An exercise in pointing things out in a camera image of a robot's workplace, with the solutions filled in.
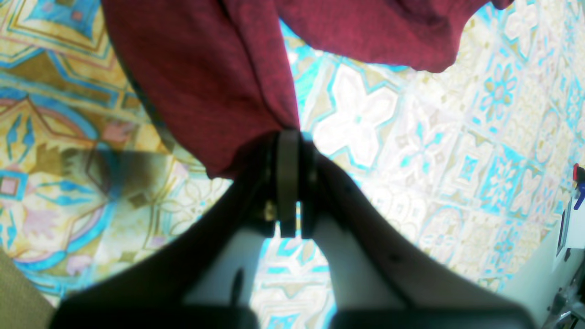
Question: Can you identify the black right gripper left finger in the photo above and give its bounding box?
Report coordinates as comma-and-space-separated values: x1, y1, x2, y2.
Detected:
49, 131, 300, 329

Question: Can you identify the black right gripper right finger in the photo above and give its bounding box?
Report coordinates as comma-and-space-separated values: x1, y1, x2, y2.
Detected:
301, 140, 535, 329

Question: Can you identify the dark red t-shirt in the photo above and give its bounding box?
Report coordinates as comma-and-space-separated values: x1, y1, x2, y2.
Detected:
101, 0, 486, 178

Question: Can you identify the patterned tablecloth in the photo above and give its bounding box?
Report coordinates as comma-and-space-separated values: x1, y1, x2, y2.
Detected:
1, 0, 584, 308

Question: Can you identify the blue black bar clamp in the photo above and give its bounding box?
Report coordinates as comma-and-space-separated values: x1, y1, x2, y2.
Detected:
573, 163, 585, 210

